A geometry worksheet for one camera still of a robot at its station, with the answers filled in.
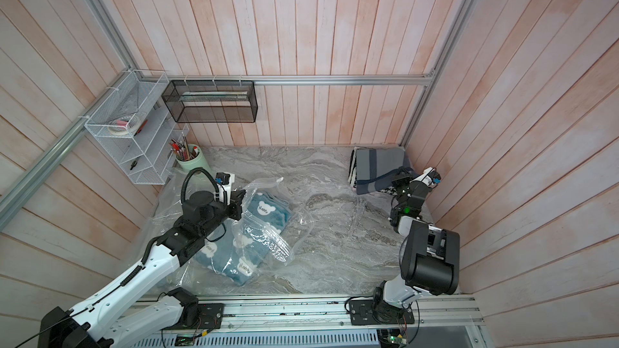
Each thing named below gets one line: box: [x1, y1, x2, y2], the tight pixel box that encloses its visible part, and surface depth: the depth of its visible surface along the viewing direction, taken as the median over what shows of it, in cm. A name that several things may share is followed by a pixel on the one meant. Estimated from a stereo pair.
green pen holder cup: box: [174, 143, 212, 175], surface depth 100 cm
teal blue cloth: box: [194, 192, 293, 286], surface depth 81 cm
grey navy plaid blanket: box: [355, 148, 419, 195], surface depth 100 cm
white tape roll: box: [108, 117, 138, 137], surface depth 75 cm
